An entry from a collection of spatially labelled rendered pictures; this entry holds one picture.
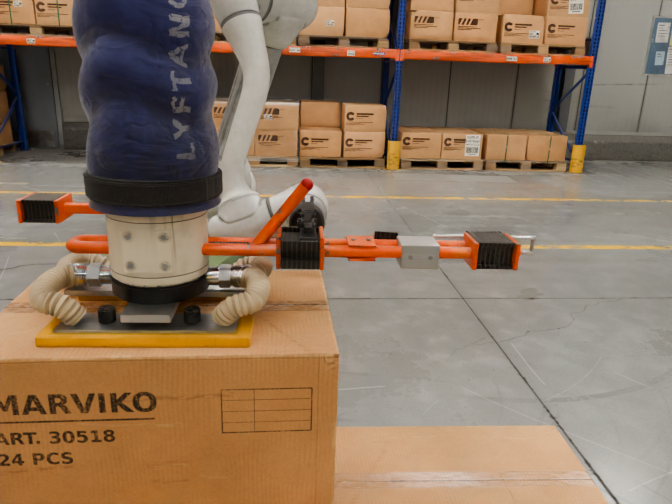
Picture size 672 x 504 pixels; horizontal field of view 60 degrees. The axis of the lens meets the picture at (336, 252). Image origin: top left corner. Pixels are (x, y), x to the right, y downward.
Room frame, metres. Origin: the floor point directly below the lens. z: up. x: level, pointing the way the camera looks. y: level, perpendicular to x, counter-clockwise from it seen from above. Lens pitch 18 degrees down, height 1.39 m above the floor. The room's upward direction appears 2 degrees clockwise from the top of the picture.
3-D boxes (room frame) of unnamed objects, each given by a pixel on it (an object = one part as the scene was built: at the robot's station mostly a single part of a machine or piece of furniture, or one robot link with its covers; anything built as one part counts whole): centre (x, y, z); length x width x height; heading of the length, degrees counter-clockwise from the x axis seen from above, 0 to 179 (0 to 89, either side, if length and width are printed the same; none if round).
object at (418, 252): (1.01, -0.15, 1.06); 0.07 x 0.07 x 0.04; 4
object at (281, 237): (1.00, 0.07, 1.07); 0.10 x 0.08 x 0.06; 4
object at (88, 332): (0.88, 0.31, 0.97); 0.34 x 0.10 x 0.05; 94
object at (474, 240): (1.02, -0.28, 1.07); 0.08 x 0.07 x 0.05; 94
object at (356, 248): (1.11, 0.13, 1.07); 0.93 x 0.30 x 0.04; 94
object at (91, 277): (0.98, 0.31, 1.01); 0.34 x 0.25 x 0.06; 94
